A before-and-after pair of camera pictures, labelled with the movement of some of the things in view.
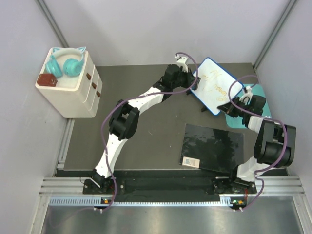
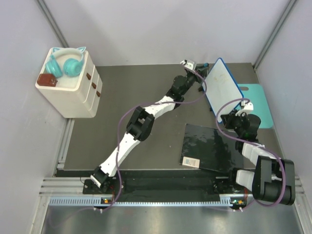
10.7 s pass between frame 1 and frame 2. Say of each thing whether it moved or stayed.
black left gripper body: moved
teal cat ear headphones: stayed
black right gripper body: moved
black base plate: stayed
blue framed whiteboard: moved
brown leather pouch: stayed
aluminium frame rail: stayed
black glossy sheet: stayed
